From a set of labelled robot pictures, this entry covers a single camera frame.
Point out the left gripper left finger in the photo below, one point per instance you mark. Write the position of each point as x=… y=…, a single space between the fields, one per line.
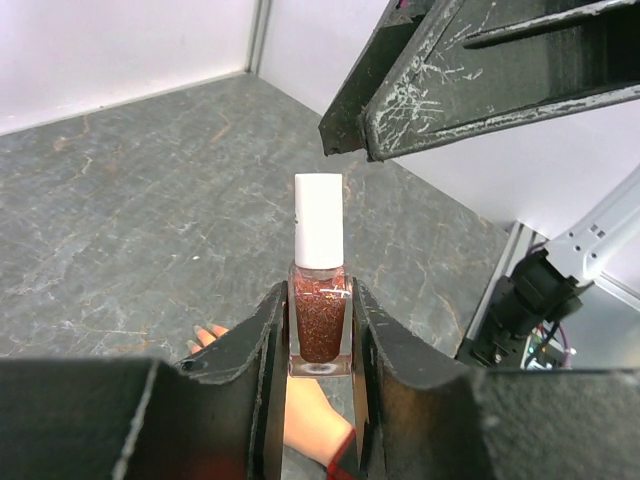
x=217 y=414

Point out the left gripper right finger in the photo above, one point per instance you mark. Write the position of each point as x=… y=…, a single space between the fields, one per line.
x=422 y=415

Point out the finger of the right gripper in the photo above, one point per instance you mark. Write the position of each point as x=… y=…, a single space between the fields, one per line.
x=475 y=67
x=341 y=127

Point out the white nail polish cap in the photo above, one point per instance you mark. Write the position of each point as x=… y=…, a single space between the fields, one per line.
x=318 y=221

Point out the glitter nail polish bottle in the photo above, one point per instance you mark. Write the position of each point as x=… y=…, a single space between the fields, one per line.
x=320 y=322

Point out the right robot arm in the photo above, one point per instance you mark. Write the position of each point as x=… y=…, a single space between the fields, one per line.
x=583 y=250

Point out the red plaid sleeve forearm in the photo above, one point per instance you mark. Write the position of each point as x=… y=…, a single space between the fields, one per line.
x=345 y=463

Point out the mannequin hand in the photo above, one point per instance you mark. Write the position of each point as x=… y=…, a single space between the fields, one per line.
x=312 y=427

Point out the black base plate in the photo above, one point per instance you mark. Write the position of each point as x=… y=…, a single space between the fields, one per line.
x=524 y=291

